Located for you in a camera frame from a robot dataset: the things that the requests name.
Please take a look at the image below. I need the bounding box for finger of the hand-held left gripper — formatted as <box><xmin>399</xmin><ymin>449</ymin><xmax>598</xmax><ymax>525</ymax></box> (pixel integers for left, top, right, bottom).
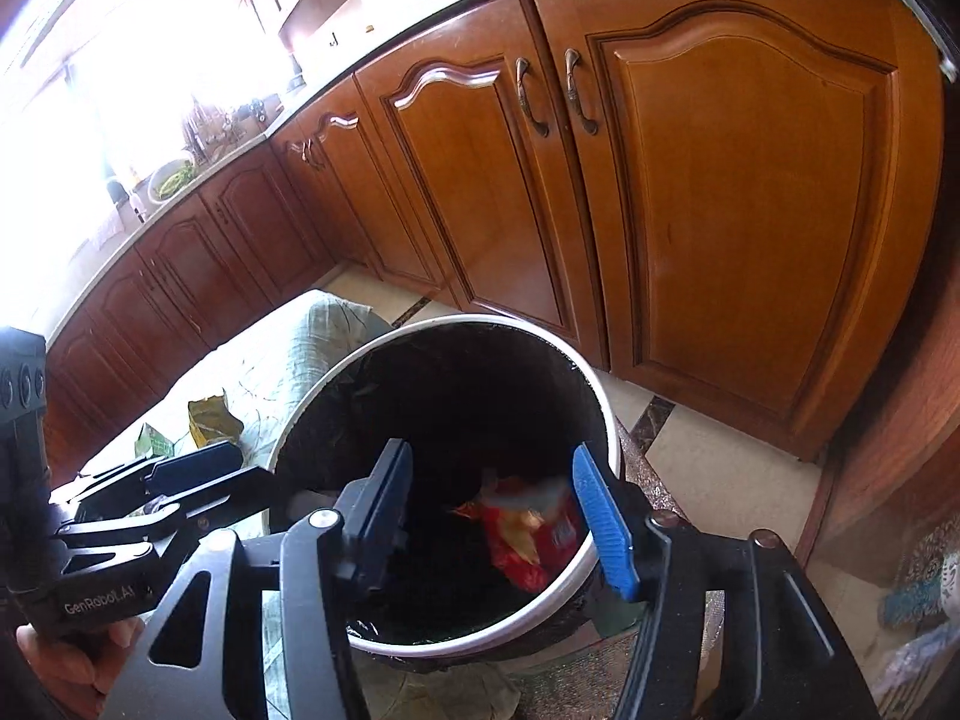
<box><xmin>71</xmin><ymin>441</ymin><xmax>277</xmax><ymax>522</ymax></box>
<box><xmin>52</xmin><ymin>502</ymin><xmax>233</xmax><ymax>578</ymax></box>

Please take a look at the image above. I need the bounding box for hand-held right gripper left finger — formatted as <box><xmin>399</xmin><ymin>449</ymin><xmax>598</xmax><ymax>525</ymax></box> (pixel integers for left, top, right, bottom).
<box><xmin>97</xmin><ymin>439</ymin><xmax>415</xmax><ymax>720</ymax></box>

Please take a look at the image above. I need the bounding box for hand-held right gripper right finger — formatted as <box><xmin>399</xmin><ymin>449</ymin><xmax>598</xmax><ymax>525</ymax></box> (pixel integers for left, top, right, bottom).
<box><xmin>571</xmin><ymin>444</ymin><xmax>882</xmax><ymax>720</ymax></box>

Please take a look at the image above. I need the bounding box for yellow green wrapper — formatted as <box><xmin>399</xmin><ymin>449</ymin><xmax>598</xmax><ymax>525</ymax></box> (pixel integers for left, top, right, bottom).
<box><xmin>186</xmin><ymin>388</ymin><xmax>245</xmax><ymax>452</ymax></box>

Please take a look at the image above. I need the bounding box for small green packet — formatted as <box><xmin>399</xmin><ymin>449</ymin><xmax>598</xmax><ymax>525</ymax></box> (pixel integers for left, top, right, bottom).
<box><xmin>135</xmin><ymin>422</ymin><xmax>176</xmax><ymax>458</ymax></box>

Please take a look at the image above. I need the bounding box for white-rimmed trash bin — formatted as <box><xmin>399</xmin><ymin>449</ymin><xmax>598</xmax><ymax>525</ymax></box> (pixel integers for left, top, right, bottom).
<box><xmin>266</xmin><ymin>313</ymin><xmax>625</xmax><ymax>672</ymax></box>

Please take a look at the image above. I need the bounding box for person's left hand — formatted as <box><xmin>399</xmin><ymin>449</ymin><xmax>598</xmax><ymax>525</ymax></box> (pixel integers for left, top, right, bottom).
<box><xmin>15</xmin><ymin>617</ymin><xmax>147</xmax><ymax>720</ymax></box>

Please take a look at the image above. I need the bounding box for red snack wrapper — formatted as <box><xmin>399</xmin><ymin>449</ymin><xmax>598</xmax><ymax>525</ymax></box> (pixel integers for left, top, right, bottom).
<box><xmin>450</xmin><ymin>469</ymin><xmax>595</xmax><ymax>593</ymax></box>

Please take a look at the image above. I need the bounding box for wooden cabinet door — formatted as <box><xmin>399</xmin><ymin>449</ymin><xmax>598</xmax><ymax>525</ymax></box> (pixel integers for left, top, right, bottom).
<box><xmin>196</xmin><ymin>144</ymin><xmax>338</xmax><ymax>308</ymax></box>
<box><xmin>270</xmin><ymin>79</ymin><xmax>451</xmax><ymax>297</ymax></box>
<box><xmin>352</xmin><ymin>0</ymin><xmax>610</xmax><ymax>372</ymax></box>
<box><xmin>41</xmin><ymin>307</ymin><xmax>162</xmax><ymax>466</ymax></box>
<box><xmin>531</xmin><ymin>0</ymin><xmax>947</xmax><ymax>462</ymax></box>
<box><xmin>86</xmin><ymin>247</ymin><xmax>207</xmax><ymax>398</ymax></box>
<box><xmin>133</xmin><ymin>191</ymin><xmax>260</xmax><ymax>350</ymax></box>

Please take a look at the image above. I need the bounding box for green floral cloth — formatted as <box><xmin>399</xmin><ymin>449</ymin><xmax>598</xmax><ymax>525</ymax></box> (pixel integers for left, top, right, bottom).
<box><xmin>75</xmin><ymin>291</ymin><xmax>526</xmax><ymax>720</ymax></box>

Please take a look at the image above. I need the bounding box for white bowl of greens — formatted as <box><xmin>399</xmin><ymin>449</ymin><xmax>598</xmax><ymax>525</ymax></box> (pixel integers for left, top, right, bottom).
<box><xmin>146</xmin><ymin>157</ymin><xmax>198</xmax><ymax>203</ymax></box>

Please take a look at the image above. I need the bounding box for reddish brown wooden furniture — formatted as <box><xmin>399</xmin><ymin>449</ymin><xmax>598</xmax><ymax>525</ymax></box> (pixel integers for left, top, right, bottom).
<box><xmin>795</xmin><ymin>270</ymin><xmax>960</xmax><ymax>563</ymax></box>

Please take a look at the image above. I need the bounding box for patterned floor mat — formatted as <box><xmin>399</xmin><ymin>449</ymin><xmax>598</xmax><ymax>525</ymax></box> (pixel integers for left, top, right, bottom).
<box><xmin>874</xmin><ymin>521</ymin><xmax>960</xmax><ymax>702</ymax></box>

